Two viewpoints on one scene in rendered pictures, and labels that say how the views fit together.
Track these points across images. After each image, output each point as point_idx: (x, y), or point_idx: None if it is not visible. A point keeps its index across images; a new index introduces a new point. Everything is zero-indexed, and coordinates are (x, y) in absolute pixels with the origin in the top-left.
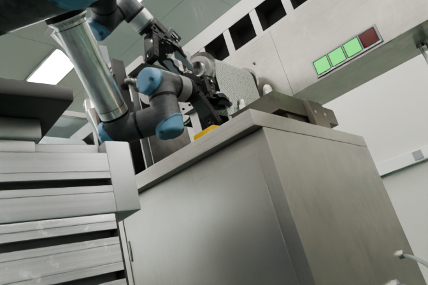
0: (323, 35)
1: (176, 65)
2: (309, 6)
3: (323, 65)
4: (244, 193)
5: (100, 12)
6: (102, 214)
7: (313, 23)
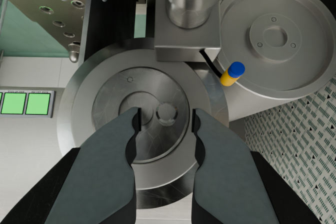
0: (14, 145)
1: (199, 165)
2: (4, 209)
3: (35, 102)
4: None
5: None
6: None
7: (15, 175)
